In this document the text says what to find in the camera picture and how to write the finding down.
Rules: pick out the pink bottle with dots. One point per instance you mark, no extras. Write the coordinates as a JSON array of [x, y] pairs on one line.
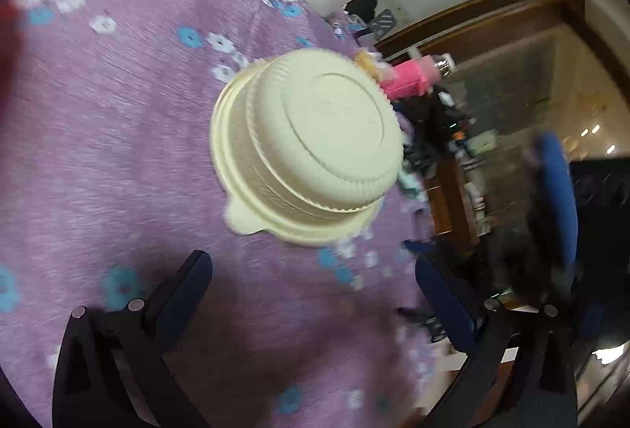
[[408, 76]]

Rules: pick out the wooden glass-door cabinet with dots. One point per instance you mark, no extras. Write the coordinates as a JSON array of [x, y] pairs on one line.
[[517, 78]]

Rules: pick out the orange snack bag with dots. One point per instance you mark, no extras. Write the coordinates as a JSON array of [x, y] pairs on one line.
[[369, 64]]

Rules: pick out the red gold-rimmed plate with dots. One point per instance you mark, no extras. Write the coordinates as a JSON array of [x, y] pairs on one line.
[[7, 29]]

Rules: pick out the grey patterned pouch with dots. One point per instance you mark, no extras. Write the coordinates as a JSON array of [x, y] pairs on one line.
[[385, 22]]

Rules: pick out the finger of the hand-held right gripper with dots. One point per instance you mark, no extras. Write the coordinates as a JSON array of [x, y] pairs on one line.
[[558, 201]]

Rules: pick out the purple floral tablecloth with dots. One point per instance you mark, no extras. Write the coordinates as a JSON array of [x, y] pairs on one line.
[[123, 137]]

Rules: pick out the cream ribbed plastic bowl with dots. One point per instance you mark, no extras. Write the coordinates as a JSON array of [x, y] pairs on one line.
[[334, 123], [241, 191]]

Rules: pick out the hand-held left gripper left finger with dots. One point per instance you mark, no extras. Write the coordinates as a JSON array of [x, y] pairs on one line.
[[189, 283]]

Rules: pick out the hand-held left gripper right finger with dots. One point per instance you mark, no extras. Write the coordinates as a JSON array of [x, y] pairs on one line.
[[443, 302]]

